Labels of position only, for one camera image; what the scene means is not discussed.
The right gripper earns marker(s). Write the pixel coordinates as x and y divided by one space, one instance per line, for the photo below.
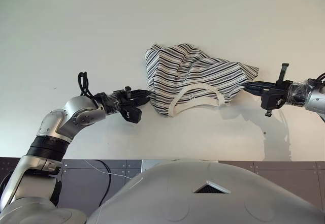
295 93

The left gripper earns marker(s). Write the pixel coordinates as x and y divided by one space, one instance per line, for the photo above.
113 103

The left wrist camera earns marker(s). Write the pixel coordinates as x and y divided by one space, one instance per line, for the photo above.
132 114

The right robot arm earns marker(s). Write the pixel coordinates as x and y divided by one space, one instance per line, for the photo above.
316 97

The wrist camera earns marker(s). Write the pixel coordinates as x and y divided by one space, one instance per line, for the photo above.
271 99
132 114

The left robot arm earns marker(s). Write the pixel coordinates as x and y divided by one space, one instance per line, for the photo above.
54 125

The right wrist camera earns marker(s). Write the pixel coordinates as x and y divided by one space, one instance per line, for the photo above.
271 99

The striped T-shirt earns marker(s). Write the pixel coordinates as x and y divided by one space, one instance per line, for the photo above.
195 76

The robot body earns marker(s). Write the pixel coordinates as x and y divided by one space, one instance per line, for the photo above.
203 198

